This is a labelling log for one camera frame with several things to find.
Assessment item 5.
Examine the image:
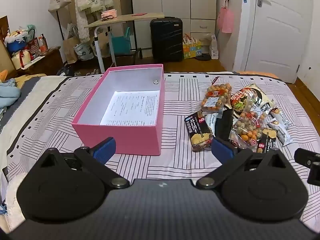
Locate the clear coated peanut packet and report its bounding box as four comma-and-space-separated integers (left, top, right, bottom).
201, 82, 232, 113
229, 102, 268, 153

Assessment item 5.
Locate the large noodle bag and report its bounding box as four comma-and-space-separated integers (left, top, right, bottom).
230, 84, 275, 120

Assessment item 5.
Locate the printed plastic bag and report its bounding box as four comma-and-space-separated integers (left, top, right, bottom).
74, 42, 97, 60

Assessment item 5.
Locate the printed paper sheet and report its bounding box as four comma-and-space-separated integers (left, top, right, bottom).
100, 91, 160, 126

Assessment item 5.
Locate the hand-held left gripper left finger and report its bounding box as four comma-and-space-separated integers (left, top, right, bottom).
27, 137, 130, 189

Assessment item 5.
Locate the cream bag with red ribbon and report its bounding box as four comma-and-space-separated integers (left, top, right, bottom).
11, 50, 34, 70

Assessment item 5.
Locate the brown paper bag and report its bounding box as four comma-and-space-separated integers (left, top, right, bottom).
62, 36, 80, 64

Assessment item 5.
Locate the white blue snack packet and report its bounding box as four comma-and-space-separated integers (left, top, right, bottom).
205, 112, 221, 136

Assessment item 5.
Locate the pink cardboard box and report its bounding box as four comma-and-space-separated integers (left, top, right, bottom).
71, 64, 165, 156

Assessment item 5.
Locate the small white snack packet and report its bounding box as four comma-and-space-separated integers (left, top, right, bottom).
269, 106, 293, 128
266, 120, 291, 147

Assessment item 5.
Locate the rolling wooden side table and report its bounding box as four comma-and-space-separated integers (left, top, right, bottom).
84, 12, 165, 73

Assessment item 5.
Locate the striped bed sheet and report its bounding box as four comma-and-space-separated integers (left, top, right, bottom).
0, 72, 320, 233

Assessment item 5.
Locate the white paper bag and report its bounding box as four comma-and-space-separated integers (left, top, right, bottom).
209, 34, 219, 60

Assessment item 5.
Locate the black cracker packet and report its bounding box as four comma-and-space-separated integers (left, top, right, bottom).
184, 110, 215, 153
256, 127, 278, 154

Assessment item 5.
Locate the wooden nightstand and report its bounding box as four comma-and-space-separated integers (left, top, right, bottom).
17, 46, 63, 77

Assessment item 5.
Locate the pink tissue box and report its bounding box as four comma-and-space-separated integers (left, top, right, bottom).
101, 9, 118, 19

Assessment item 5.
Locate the white fleece garment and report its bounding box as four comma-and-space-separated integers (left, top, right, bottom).
0, 172, 27, 233

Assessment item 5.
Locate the light blue cloth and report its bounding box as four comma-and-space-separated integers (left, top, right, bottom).
0, 78, 22, 105

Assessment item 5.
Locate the white door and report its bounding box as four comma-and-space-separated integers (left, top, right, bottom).
244, 0, 314, 84

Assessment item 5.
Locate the colourful gift bag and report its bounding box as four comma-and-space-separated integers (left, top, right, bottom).
182, 34, 202, 59

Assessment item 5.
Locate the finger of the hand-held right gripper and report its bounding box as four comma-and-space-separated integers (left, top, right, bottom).
294, 148, 320, 186

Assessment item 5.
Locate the teal shopping bag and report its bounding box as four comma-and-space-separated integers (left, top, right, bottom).
110, 27, 132, 55

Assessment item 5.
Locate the wooden headboard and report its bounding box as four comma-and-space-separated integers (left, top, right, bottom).
0, 15, 15, 80

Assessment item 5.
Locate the plain black snack packet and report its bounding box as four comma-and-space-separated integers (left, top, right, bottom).
215, 109, 234, 140

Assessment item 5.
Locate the red patterned box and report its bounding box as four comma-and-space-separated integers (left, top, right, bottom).
27, 37, 42, 55

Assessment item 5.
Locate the pink hanging bag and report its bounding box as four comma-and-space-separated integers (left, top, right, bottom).
216, 5, 235, 33

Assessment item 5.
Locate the black suitcase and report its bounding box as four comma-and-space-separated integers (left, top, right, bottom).
150, 17, 183, 62

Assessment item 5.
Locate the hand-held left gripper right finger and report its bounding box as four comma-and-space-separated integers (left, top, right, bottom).
196, 137, 302, 190

